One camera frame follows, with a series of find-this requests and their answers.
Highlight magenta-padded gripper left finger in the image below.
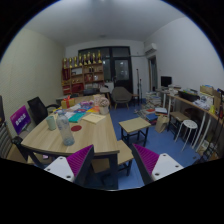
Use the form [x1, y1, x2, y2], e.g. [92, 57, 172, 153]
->
[43, 144, 96, 188]

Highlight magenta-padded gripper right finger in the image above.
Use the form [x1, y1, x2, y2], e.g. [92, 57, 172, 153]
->
[130, 143, 185, 186]

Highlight clear plastic water bottle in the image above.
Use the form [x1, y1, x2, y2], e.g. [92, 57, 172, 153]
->
[55, 109, 76, 147]

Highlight brown paper bag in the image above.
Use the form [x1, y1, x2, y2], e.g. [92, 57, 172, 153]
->
[154, 114, 170, 134]

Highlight flat round red coaster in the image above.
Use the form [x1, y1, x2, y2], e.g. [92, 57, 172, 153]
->
[70, 124, 83, 132]

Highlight low wooden bench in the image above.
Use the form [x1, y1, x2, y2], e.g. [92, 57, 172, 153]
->
[91, 139, 135, 176]

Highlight pale green cup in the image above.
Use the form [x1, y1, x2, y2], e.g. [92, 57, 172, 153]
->
[45, 115, 58, 131]

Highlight white round stool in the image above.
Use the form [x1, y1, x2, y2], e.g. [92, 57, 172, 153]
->
[174, 119, 199, 148]

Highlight wooden stool with black legs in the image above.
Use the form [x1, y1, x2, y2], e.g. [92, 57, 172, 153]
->
[168, 110, 190, 133]

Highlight small wooden side table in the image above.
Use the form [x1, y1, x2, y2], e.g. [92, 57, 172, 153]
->
[118, 116, 152, 147]

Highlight teal book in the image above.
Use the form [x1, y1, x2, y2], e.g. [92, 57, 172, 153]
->
[68, 112, 86, 123]

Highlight manila paper envelope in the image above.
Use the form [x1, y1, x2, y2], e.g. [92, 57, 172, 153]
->
[81, 112, 107, 125]

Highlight black framed chair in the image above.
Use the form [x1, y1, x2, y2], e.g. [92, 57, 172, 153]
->
[0, 121, 48, 168]

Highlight black office chair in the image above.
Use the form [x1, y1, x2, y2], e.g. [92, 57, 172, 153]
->
[27, 96, 61, 126]

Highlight purple sign board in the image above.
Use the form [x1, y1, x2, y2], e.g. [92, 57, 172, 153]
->
[9, 105, 32, 135]

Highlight pile of books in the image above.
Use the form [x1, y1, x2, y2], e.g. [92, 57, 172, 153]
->
[138, 91, 168, 123]

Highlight yellow gift box red ribbon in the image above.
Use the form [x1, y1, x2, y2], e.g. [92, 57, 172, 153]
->
[60, 95, 76, 110]

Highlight potted pink flowers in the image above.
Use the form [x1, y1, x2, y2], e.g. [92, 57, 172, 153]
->
[98, 97, 111, 116]

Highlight grey armchair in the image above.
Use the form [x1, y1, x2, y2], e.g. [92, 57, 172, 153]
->
[110, 86, 134, 109]

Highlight black microphone stand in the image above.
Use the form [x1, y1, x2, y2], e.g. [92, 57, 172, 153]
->
[134, 68, 144, 106]

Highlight black computer monitor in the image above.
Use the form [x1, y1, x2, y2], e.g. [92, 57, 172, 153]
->
[160, 75, 173, 88]

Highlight wooden shelf unit with trophies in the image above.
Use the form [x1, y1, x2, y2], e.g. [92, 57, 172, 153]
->
[60, 49, 106, 97]

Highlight black framed glass door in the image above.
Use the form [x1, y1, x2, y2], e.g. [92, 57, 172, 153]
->
[78, 45, 134, 94]

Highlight white air conditioner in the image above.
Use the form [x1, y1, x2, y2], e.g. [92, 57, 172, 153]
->
[143, 42, 158, 56]

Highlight long wooden wall desk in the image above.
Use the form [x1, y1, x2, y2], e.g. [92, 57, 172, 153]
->
[166, 92, 224, 151]

